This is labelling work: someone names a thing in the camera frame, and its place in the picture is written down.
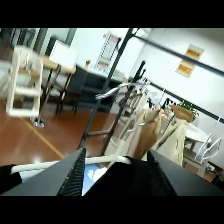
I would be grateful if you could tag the brown paper bag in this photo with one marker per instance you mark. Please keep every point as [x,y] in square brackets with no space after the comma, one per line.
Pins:
[150,133]

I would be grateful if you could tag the white wooden shelf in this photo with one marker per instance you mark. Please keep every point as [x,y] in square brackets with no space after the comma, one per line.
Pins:
[25,81]

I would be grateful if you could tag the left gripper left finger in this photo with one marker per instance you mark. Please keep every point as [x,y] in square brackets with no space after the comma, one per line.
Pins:
[56,180]

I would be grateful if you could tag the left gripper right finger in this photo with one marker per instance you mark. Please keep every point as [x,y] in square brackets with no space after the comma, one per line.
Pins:
[180,180]

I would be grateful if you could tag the black clothes rack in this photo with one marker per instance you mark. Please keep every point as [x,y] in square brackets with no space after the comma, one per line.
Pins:
[113,73]

